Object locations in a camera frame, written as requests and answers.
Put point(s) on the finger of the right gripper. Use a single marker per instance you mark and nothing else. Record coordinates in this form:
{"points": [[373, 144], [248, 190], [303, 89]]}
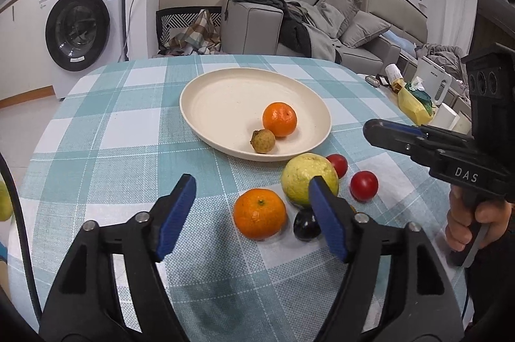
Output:
{"points": [[403, 130], [378, 135]]}

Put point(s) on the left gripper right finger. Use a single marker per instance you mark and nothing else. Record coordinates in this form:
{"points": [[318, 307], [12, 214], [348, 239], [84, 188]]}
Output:
{"points": [[419, 304]]}

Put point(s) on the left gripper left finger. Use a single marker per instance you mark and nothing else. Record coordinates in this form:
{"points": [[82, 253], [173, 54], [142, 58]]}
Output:
{"points": [[83, 303]]}

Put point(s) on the red tomato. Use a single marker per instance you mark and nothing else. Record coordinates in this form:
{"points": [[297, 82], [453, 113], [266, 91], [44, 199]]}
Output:
{"points": [[340, 164], [364, 186]]}

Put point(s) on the yellow-green guava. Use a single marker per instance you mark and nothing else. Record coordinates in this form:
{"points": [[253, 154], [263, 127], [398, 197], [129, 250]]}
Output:
{"points": [[6, 209], [298, 173]]}

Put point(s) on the orange mandarin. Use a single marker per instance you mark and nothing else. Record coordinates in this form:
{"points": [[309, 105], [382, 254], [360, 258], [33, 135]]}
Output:
{"points": [[280, 119], [259, 214]]}

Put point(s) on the brown longan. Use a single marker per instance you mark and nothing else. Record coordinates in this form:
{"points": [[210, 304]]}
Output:
{"points": [[262, 141]]}

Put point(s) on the dark plum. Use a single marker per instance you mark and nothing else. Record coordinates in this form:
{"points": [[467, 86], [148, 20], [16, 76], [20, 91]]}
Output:
{"points": [[305, 226]]}

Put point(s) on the person's right hand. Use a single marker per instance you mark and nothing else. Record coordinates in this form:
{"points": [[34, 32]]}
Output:
{"points": [[495, 214]]}

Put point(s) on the yellow bag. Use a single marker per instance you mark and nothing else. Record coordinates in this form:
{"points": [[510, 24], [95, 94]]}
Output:
{"points": [[416, 105]]}

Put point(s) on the grey cushion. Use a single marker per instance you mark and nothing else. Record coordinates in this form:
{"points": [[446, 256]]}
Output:
{"points": [[364, 28]]}

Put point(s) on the grey sofa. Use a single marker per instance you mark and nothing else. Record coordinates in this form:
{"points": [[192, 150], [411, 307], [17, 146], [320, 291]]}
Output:
{"points": [[408, 30]]}

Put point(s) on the dark clothes pile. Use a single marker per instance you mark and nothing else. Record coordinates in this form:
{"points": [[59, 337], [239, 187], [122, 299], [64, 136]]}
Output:
{"points": [[283, 27]]}

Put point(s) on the cream round plate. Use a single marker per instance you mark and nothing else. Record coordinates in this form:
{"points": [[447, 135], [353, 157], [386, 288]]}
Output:
{"points": [[224, 108]]}

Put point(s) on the teal checked tablecloth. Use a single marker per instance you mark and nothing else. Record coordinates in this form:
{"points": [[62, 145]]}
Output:
{"points": [[118, 142]]}

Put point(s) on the plaid cloth on chair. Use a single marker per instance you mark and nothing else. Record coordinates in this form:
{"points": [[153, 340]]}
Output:
{"points": [[201, 37]]}

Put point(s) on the black patterned chair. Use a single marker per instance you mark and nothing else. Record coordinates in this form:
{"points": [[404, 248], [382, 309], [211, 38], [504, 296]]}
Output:
{"points": [[170, 21]]}

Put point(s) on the white washing machine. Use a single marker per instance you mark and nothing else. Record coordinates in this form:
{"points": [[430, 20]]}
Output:
{"points": [[81, 36]]}

